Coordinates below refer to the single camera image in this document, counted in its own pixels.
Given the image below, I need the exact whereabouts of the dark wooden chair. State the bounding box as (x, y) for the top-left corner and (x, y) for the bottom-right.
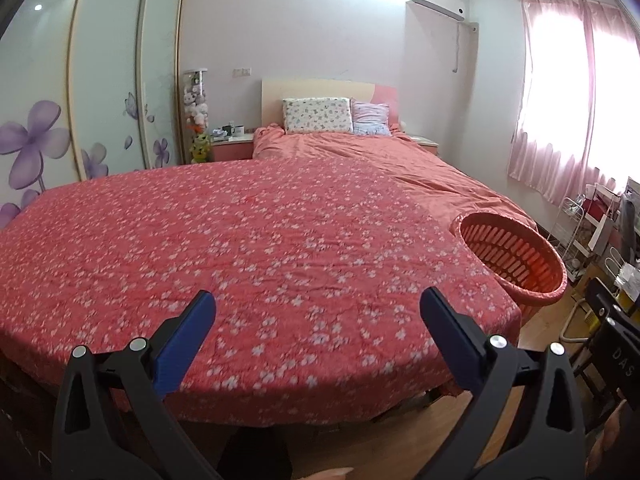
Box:
(572, 278), (639, 411)

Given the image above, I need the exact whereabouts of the orange plastic laundry basket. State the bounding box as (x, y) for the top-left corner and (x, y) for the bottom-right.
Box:
(450, 211), (567, 323)

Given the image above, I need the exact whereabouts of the cluttered desk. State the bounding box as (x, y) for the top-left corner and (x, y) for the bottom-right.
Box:
(584, 178), (639, 314)

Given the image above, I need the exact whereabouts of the salmon duvet bed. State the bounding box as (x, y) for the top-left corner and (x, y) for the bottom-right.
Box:
(253, 124), (537, 229)

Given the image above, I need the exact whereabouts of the red floral bedspread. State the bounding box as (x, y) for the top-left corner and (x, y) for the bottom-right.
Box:
(1, 158), (521, 426)

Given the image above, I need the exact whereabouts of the pink bedside table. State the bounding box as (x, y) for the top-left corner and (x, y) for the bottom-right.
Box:
(212, 133), (254, 162)

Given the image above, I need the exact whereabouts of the pink window curtain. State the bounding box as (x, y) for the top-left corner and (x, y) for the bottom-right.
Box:
(508, 0), (639, 205)

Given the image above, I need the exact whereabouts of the pink striped pillow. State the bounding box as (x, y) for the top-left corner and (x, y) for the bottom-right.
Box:
(352, 100), (390, 136)

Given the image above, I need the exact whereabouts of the plush toy display tube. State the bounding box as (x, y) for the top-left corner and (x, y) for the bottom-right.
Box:
(182, 68), (210, 164)

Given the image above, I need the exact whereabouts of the sliding wardrobe with flowers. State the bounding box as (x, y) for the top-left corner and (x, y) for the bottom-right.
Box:
(1, 0), (182, 223)

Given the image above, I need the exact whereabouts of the white floral pillow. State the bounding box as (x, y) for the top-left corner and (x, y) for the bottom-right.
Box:
(282, 98), (354, 133)

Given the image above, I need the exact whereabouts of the beige pink headboard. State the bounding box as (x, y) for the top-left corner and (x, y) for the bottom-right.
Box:
(260, 79), (400, 126)

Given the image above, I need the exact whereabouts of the white wire rack cart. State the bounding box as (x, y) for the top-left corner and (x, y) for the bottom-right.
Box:
(548, 195), (608, 285)

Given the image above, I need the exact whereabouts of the white wall air conditioner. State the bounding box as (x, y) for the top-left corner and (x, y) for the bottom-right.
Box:
(411, 0), (466, 22)

